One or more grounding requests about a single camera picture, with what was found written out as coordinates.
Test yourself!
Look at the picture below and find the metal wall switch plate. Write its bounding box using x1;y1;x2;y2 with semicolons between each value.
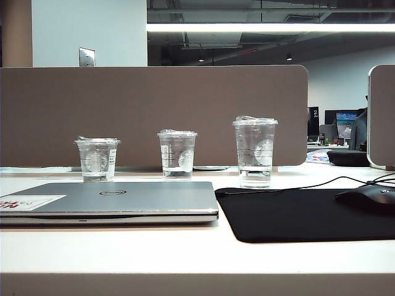
78;46;96;67

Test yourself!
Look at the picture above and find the tall clear plastic cup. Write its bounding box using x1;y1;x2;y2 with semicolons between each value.
232;115;279;189

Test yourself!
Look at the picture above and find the blue plastic bag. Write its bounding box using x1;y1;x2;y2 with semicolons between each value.
307;148;333;163

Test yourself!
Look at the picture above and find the black computer mouse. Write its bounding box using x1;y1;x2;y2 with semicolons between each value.
335;186;395;214

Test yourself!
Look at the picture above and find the medium clear plastic cup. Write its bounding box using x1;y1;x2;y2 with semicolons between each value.
156;129;199;181

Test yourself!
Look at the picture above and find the black mouse cable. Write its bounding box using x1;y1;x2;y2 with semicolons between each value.
223;172;395;195

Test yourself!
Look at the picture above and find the short clear cup with label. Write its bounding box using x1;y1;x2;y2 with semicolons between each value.
73;135;122;183

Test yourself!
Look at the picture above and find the long ceiling light strip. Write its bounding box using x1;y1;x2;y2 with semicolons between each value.
146;23;395;33

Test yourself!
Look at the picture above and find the narrow brown desk partition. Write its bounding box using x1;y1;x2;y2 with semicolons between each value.
367;64;395;170

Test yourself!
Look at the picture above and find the seated person in grey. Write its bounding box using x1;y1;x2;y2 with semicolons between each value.
348;107;369;151

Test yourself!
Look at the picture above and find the black mouse pad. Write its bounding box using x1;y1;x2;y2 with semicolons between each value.
214;187;395;244

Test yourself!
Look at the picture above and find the background monitor with blue picture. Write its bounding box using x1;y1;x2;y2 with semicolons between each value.
335;111;360;139

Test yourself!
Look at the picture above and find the closed silver laptop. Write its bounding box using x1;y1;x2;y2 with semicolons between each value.
0;181;220;228

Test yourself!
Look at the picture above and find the wide brown desk partition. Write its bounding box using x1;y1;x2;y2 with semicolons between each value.
0;64;309;169

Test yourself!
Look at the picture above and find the black sign with number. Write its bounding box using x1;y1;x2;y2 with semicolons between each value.
308;106;320;136

